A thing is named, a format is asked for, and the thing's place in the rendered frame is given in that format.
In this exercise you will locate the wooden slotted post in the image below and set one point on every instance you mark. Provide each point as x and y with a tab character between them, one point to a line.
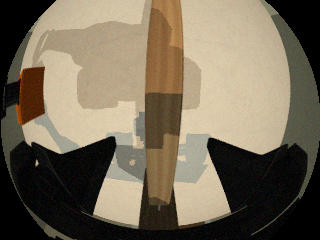
150	216

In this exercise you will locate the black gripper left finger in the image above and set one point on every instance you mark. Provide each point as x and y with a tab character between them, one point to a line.
81	172

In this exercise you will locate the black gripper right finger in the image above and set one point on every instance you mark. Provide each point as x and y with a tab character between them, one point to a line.
240	172

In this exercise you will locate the brown wooden rail with end hook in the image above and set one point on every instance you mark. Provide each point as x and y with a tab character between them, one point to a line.
163	98

